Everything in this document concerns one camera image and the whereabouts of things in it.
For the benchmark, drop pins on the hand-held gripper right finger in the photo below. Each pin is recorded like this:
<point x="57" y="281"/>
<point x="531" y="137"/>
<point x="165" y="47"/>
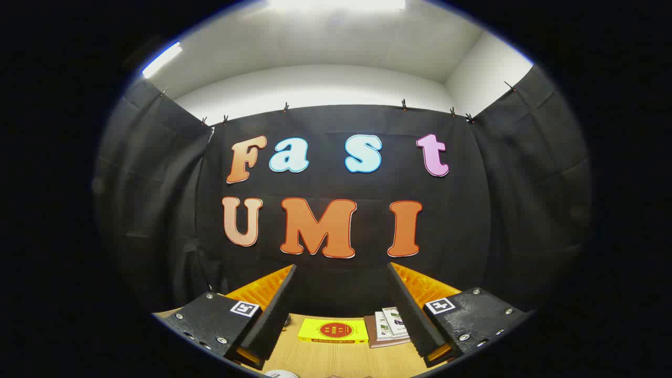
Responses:
<point x="415" y="320"/>

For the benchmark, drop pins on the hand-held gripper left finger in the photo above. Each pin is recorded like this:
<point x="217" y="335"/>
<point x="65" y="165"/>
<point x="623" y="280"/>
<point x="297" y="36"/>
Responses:
<point x="273" y="325"/>

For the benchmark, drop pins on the white canvas shoe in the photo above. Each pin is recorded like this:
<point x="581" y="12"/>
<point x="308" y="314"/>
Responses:
<point x="281" y="374"/>

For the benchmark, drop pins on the white illustrated book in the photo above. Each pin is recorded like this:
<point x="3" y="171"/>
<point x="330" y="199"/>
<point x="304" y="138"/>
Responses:
<point x="394" y="317"/>
<point x="379" y="325"/>

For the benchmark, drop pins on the yellow book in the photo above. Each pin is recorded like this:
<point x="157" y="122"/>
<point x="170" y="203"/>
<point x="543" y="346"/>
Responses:
<point x="315" y="332"/>

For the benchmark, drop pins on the row of small cloth clips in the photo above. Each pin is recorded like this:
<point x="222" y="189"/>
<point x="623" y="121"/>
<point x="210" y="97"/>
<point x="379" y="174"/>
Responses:
<point x="286" y="107"/>

